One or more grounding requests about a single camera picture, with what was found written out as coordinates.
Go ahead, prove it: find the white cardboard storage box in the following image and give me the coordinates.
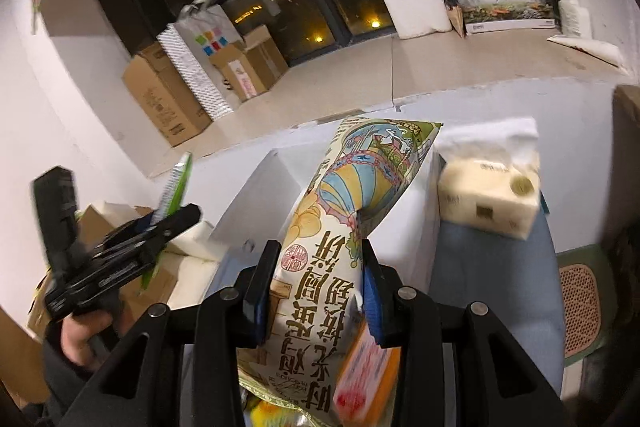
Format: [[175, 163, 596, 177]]
[[205, 143, 440, 296]]

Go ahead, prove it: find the cartoon print biscuit bag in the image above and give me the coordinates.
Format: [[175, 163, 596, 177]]
[[238, 117, 440, 425]]

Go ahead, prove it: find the person's left hand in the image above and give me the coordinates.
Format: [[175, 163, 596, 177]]
[[61, 305, 134, 372]]

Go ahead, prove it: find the white foam block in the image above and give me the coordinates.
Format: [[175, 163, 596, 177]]
[[383, 0, 452, 40]]

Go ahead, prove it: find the landscape printed banner board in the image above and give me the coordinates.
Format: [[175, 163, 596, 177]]
[[458, 0, 556, 34]]

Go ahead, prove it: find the large brown cardboard box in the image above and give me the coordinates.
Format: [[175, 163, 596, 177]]
[[122, 42, 212, 146]]

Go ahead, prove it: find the yellow orange snack bag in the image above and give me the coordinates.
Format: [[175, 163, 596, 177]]
[[333, 322, 400, 426]]

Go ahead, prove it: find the green snack packet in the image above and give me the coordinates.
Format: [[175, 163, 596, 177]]
[[140, 150, 194, 291]]

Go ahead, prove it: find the white paper shopping bag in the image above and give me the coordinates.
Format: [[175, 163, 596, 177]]
[[175, 0, 244, 56]]

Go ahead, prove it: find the white perforated panel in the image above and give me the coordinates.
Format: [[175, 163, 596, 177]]
[[157, 24, 241, 120]]

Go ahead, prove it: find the green rattan chair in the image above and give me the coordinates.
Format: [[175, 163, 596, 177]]
[[556, 244, 617, 366]]

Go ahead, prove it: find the cream tissue pack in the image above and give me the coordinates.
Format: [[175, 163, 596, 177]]
[[435, 117, 541, 239]]

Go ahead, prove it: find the small open cardboard box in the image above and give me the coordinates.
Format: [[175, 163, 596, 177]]
[[209, 25, 288, 102]]

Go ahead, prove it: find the person's dark sleeve forearm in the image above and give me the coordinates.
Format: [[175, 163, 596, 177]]
[[23, 321, 95, 426]]

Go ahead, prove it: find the brown cardboard box near sofa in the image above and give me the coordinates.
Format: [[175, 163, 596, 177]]
[[25, 200, 177, 338]]

